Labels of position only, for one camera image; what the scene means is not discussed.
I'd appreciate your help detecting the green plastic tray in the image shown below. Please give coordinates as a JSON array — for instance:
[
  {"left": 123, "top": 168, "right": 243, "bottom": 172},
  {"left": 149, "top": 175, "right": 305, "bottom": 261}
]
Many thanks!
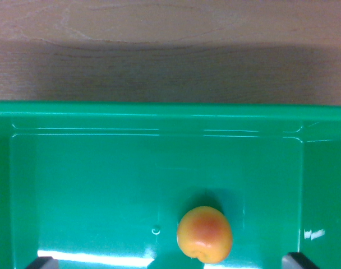
[{"left": 0, "top": 100, "right": 341, "bottom": 269}]

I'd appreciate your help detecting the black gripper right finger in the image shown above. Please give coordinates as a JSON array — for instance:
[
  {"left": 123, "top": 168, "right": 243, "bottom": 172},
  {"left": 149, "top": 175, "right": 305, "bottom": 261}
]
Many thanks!
[{"left": 281, "top": 252, "right": 320, "bottom": 269}]

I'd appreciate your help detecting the orange yellow apricot fruit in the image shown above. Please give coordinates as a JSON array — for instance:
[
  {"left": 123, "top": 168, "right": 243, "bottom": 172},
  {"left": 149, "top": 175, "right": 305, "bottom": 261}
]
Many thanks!
[{"left": 177, "top": 206, "right": 233, "bottom": 264}]

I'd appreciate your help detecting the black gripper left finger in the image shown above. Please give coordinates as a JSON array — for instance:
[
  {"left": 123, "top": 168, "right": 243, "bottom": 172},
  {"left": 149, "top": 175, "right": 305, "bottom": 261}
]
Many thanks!
[{"left": 24, "top": 257, "right": 59, "bottom": 269}]

